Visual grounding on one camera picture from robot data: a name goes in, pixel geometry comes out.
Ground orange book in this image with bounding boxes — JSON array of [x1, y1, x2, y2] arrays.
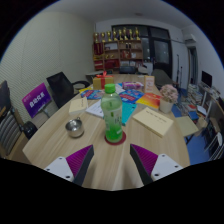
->
[[135, 92, 163, 110]]

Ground purple sign board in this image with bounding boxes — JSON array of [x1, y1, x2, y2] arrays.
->
[[21, 82, 53, 119]]

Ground small beige book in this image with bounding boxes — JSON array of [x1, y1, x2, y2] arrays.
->
[[68, 96, 90, 116]]

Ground yellow gift box red ribbon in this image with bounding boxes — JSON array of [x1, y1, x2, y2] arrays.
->
[[92, 71, 115, 90]]

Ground wooden shelf unit with trophies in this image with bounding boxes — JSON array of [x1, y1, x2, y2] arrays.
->
[[92, 27, 144, 73]]

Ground pink package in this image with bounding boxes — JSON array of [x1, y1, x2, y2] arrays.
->
[[121, 81, 145, 91]]

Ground black stand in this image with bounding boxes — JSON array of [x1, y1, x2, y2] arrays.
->
[[175, 54, 185, 88]]

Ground large beige book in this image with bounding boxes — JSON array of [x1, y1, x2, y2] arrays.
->
[[131, 106, 175, 138]]

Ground upright beige box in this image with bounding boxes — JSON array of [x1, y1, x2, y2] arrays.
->
[[143, 75, 156, 94]]

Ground black round bin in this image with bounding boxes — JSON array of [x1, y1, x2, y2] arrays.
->
[[19, 120, 38, 140]]

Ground black office chair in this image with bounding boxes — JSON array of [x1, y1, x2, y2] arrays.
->
[[46, 71, 91, 109]]

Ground teal book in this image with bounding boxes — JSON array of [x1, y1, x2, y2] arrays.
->
[[120, 101, 138, 126]]

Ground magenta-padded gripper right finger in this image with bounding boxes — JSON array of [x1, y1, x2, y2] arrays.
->
[[129, 143, 184, 186]]

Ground black bag with tan trim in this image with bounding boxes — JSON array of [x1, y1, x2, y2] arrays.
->
[[0, 79, 13, 118]]

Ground black monitor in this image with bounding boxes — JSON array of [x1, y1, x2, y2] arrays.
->
[[201, 70, 213, 89]]

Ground white air conditioner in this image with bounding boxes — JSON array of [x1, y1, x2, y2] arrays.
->
[[184, 33, 198, 43]]

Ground pile of books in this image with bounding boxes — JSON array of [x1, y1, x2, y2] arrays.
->
[[181, 83, 206, 118]]

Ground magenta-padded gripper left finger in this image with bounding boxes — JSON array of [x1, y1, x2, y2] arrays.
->
[[43, 143, 95, 187]]

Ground white booklet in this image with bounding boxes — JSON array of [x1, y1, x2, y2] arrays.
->
[[85, 99, 105, 119]]

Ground white stool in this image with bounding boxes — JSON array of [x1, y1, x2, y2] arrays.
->
[[206, 131, 224, 161]]

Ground blue and red book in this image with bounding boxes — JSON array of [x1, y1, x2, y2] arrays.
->
[[80, 89, 105, 101]]

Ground round red coaster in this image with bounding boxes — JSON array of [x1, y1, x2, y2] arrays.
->
[[104, 130, 128, 146]]

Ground green drink bottle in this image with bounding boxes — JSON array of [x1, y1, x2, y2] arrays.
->
[[100, 83, 124, 144]]

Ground pink flowers in pot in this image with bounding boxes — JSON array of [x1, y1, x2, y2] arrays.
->
[[159, 83, 180, 115]]

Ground small metal cup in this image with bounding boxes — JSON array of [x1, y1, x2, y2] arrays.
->
[[64, 116, 85, 139]]

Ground grey armchair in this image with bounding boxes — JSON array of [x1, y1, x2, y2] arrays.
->
[[151, 68, 174, 88]]

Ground wooden side desk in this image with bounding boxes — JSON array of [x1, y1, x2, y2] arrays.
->
[[199, 84, 224, 134]]

